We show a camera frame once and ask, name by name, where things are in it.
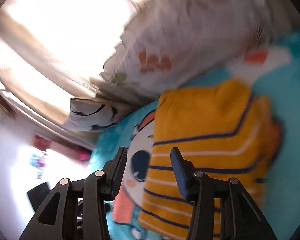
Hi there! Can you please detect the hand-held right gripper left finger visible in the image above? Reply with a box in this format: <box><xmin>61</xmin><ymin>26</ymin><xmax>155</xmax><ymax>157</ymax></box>
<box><xmin>19</xmin><ymin>146</ymin><xmax>128</xmax><ymax>240</ymax></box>

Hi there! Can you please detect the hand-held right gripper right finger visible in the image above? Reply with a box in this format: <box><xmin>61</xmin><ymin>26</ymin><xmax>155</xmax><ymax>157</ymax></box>
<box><xmin>170</xmin><ymin>147</ymin><xmax>278</xmax><ymax>240</ymax></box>

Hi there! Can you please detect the yellow striped small shirt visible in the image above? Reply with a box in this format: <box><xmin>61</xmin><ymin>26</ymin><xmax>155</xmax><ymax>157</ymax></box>
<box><xmin>137</xmin><ymin>78</ymin><xmax>283</xmax><ymax>240</ymax></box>

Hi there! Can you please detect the pink and red clutter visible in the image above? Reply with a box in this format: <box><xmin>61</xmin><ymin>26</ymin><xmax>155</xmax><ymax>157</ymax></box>
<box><xmin>32</xmin><ymin>134</ymin><xmax>92</xmax><ymax>162</ymax></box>

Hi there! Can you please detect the white pillow with eyelash print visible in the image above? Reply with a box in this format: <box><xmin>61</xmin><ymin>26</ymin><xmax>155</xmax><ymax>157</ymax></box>
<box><xmin>64</xmin><ymin>96</ymin><xmax>143</xmax><ymax>133</ymax></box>

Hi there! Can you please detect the black object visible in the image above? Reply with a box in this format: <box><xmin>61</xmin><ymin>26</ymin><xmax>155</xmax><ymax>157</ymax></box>
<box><xmin>27</xmin><ymin>182</ymin><xmax>53</xmax><ymax>214</ymax></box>

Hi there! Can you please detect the beige curtain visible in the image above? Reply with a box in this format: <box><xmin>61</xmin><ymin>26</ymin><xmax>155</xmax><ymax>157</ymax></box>
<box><xmin>0</xmin><ymin>10</ymin><xmax>103</xmax><ymax>148</ymax></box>

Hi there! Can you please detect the blue printed fleece blanket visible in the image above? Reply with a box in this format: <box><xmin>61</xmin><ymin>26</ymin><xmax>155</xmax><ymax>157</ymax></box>
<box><xmin>86</xmin><ymin>26</ymin><xmax>300</xmax><ymax>240</ymax></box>

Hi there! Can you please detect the white printed pillow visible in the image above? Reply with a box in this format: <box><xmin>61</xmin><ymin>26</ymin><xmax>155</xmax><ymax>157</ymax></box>
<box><xmin>99</xmin><ymin>0</ymin><xmax>294</xmax><ymax>103</ymax></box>

